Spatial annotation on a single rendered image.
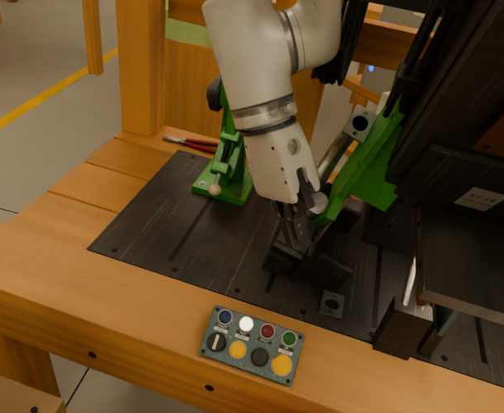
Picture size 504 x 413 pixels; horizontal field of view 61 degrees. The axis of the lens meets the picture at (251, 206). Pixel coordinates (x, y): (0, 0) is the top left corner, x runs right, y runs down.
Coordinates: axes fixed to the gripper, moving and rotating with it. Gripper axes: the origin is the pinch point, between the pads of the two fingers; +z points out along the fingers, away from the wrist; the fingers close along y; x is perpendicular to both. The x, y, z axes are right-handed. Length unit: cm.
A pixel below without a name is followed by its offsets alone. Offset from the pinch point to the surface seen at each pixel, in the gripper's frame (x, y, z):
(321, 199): -10.8, 7.0, 0.7
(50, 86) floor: -17, 326, -47
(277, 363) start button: 8.4, 0.7, 18.6
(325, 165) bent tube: -20.3, 16.2, -1.2
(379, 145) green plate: -15.6, -3.1, -7.4
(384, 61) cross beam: -51, 26, -15
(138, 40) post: -7, 61, -36
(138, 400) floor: 25, 90, 75
